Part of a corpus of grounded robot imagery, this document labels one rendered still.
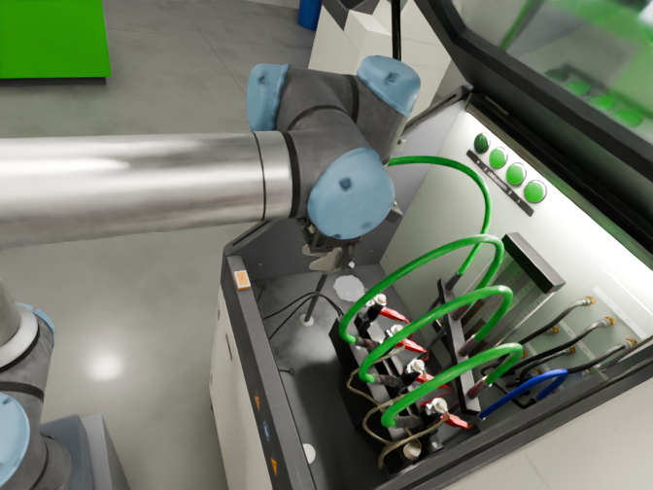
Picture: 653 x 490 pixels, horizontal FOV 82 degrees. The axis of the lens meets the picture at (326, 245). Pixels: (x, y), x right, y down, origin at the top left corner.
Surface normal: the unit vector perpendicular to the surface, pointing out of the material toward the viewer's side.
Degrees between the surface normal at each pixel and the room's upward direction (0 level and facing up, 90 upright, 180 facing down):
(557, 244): 90
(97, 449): 0
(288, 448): 0
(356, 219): 90
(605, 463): 76
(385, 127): 90
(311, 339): 0
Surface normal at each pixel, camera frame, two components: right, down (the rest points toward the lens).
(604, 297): -0.89, 0.10
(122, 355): 0.25, -0.69
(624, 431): -0.81, -0.07
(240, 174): 0.33, 0.07
